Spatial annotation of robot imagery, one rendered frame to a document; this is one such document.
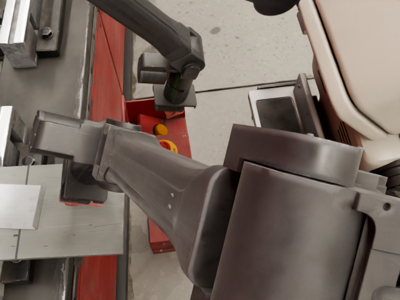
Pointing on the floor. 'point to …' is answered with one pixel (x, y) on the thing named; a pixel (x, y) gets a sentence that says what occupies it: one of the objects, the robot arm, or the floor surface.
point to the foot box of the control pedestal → (159, 240)
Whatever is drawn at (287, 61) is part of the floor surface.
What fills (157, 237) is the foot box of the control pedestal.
